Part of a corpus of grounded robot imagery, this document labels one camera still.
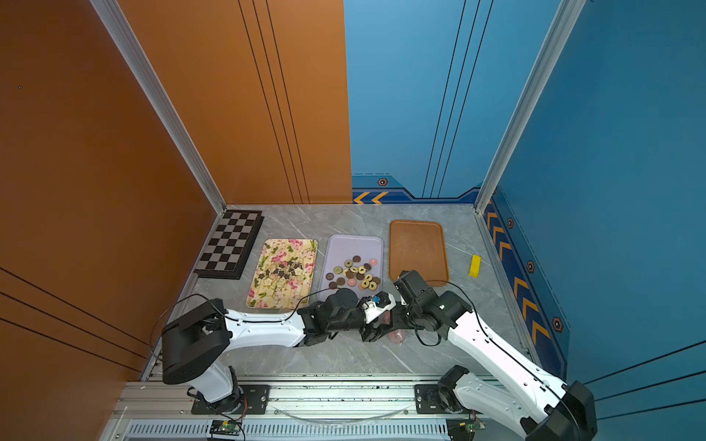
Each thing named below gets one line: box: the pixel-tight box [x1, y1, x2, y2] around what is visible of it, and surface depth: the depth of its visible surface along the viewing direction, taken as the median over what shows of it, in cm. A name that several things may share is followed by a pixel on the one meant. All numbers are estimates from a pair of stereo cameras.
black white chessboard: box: [193, 209, 265, 281], surface depth 104 cm
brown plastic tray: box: [388, 220, 449, 287], surface depth 108 cm
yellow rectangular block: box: [468, 254, 483, 279], surface depth 101 cm
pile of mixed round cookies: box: [325, 255, 381, 292], surface depth 98 cm
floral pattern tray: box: [246, 238, 319, 310], surface depth 98 cm
